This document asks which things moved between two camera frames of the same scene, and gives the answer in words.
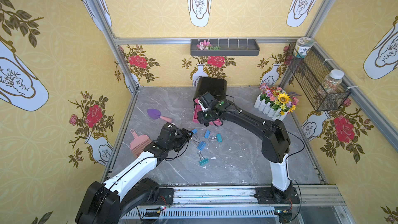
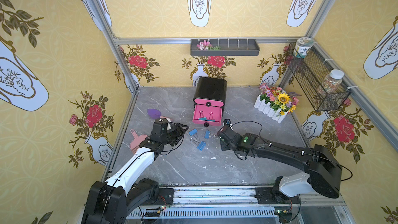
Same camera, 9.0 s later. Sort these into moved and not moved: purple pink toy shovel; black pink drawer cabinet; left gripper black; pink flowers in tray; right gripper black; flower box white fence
Moved: right gripper black; left gripper black
Not moved: pink flowers in tray; black pink drawer cabinet; flower box white fence; purple pink toy shovel
